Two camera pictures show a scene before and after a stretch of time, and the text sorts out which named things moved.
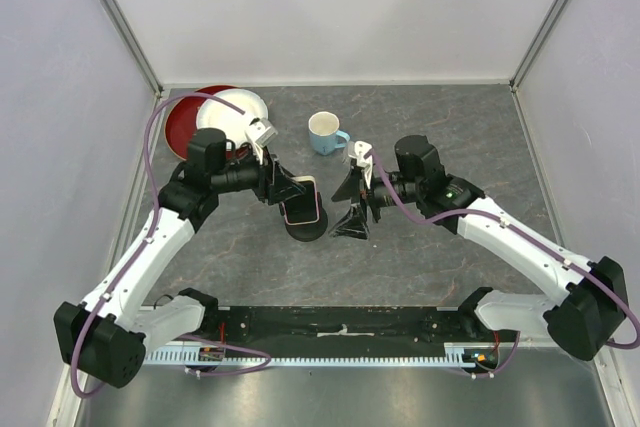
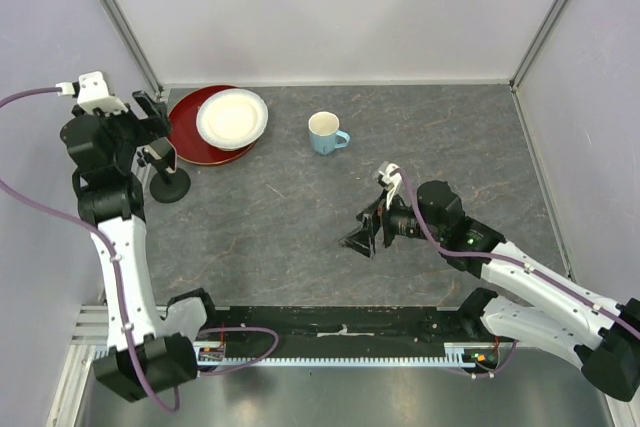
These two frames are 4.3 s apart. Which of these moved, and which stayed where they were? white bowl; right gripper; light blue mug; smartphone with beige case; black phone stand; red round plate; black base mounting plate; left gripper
Moved: smartphone with beige case; left gripper; right gripper; black phone stand
Stayed: white bowl; red round plate; light blue mug; black base mounting plate
